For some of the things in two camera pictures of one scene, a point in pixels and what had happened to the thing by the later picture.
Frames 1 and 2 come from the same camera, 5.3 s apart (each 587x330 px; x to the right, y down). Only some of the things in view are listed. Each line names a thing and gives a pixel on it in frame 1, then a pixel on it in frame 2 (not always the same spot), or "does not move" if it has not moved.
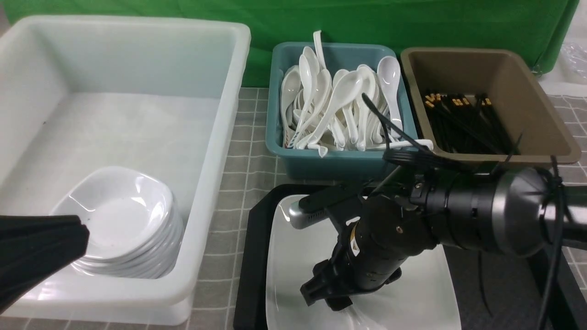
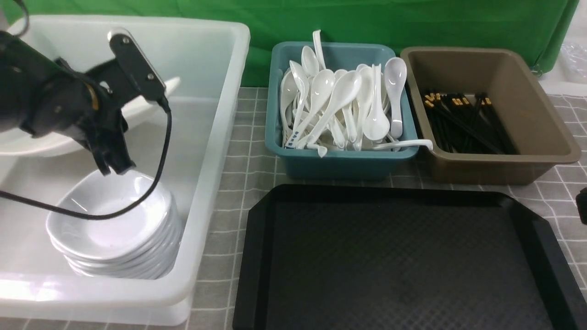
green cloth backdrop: (538, 28) does not move
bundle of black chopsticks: (466, 125) does not move
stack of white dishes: (135, 228) does not move
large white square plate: (423, 296) to (17, 143)
